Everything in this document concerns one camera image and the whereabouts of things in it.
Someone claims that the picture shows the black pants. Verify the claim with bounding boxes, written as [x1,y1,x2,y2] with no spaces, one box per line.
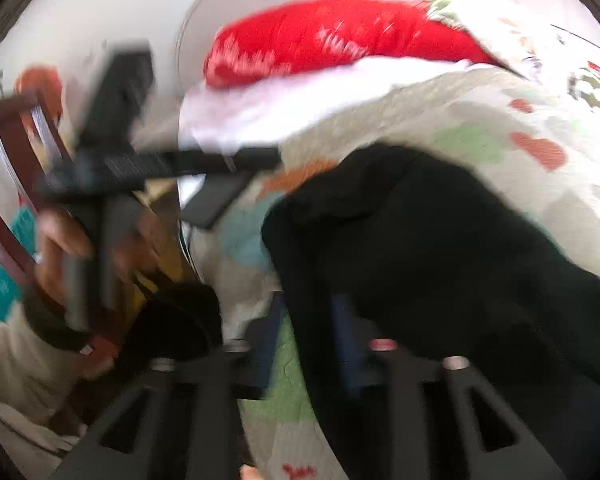
[262,144,600,479]

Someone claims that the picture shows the beige sleeve left forearm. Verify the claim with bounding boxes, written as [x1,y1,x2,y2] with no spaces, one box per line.
[0,288,121,480]

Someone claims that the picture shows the person left hand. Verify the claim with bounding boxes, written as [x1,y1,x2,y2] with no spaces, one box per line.
[32,204,161,311]

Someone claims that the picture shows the dark wooden chair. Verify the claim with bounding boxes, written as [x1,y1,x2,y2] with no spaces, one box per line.
[0,91,192,336]

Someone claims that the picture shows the black smartphone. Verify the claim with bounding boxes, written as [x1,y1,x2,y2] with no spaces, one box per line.
[180,172,254,230]

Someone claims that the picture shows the white fleece blanket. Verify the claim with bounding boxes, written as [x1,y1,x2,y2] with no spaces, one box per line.
[178,56,470,153]

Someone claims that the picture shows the red embroidered pillow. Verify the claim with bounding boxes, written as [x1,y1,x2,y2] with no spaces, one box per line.
[204,0,495,89]

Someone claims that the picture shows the patchwork heart quilt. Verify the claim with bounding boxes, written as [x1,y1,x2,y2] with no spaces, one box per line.
[183,68,600,479]

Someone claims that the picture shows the floral white pillow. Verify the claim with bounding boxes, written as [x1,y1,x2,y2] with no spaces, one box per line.
[427,0,600,118]

